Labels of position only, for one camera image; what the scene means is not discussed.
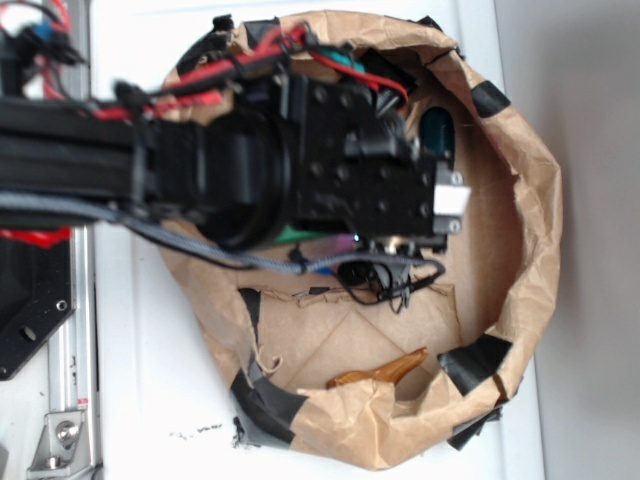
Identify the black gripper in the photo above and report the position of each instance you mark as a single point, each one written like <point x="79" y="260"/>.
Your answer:
<point x="355" y="171"/>

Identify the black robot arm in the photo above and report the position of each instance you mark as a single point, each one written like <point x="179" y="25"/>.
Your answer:
<point x="231" y="177"/>

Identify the dark green cucumber toy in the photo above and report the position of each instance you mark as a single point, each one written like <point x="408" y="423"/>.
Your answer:
<point x="437" y="132"/>

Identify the green rectangular block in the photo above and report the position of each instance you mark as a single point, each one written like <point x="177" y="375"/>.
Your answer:
<point x="290" y="235"/>

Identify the brown paper bag tray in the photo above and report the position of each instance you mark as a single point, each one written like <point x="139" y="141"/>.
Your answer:
<point x="277" y="339"/>

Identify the brown wooden stick toy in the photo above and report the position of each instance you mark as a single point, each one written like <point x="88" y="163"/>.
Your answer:
<point x="392" y="372"/>

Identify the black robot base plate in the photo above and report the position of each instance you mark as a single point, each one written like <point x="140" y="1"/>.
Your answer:
<point x="37" y="293"/>

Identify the aluminium extrusion rail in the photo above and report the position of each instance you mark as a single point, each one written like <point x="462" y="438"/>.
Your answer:
<point x="70" y="445"/>

